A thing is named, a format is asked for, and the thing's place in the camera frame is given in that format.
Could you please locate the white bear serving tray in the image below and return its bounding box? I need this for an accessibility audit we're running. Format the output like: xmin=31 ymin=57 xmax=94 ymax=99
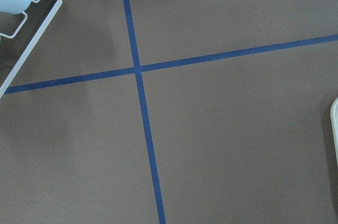
xmin=330 ymin=98 xmax=338 ymax=158

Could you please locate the white wire cup rack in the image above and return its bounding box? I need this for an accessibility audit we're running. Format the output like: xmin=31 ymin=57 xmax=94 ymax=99
xmin=1 ymin=0 xmax=62 ymax=96

